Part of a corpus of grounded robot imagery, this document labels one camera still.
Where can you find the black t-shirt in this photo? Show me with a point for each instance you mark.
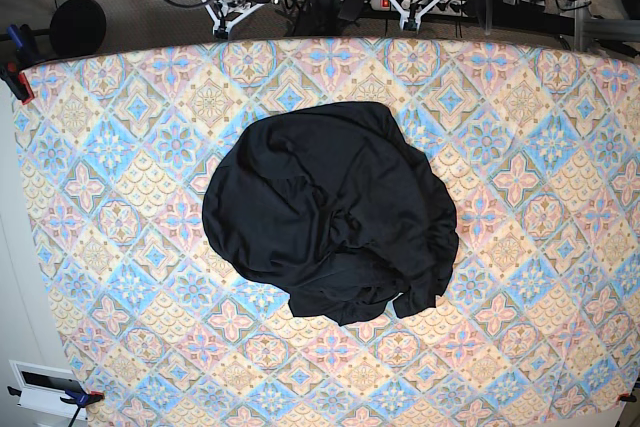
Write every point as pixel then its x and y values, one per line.
pixel 331 205

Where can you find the white power strip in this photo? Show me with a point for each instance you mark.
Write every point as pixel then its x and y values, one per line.
pixel 403 7

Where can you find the black round stool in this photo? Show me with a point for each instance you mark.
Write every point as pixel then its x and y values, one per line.
pixel 77 28

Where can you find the blue clamp upper left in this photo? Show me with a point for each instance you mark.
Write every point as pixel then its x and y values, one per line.
pixel 27 51

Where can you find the blue clamp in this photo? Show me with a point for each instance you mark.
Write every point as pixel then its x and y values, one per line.
pixel 75 399
pixel 27 51

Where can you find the red black clamp left edge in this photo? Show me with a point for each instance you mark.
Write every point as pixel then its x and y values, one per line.
pixel 17 82

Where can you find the patterned tablecloth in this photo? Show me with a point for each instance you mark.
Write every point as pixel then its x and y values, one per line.
pixel 538 148

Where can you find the blue clamp lower left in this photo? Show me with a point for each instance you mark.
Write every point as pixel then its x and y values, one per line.
pixel 75 399

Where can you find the white floor outlet box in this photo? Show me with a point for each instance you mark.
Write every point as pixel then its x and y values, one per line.
pixel 42 387

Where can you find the red clamp lower right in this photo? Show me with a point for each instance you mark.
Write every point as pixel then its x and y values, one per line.
pixel 628 398

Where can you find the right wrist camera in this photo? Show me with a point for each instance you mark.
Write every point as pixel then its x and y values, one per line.
pixel 221 31

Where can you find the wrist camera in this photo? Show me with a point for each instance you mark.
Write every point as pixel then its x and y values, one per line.
pixel 410 25
pixel 221 31

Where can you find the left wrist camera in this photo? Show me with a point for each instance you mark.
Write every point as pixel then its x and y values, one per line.
pixel 410 25

